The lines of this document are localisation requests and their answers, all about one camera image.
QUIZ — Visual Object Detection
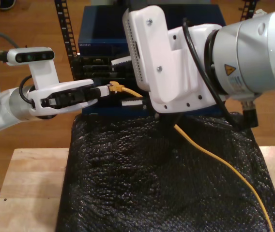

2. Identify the yellow network cable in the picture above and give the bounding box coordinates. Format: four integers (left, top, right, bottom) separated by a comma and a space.
107, 81, 275, 232

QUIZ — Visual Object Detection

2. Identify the black rack server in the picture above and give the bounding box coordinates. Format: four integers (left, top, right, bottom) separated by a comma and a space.
78, 55, 138, 80

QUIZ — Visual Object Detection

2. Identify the black bubble mat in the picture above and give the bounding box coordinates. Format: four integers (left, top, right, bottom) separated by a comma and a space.
55, 113, 275, 232

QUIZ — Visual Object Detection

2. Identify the person's foot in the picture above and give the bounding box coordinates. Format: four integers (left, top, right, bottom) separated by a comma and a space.
0, 0, 17, 11

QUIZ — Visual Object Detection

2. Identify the blue network switch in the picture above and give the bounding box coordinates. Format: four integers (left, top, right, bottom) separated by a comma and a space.
78, 5, 227, 56

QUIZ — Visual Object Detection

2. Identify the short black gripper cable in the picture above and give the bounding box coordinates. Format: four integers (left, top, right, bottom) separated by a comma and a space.
18, 74, 36, 108
182, 18, 259, 132

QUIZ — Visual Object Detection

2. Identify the black perforated rack post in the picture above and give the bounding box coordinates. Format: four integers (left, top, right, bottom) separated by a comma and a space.
54, 0, 84, 82
240, 0, 257, 21

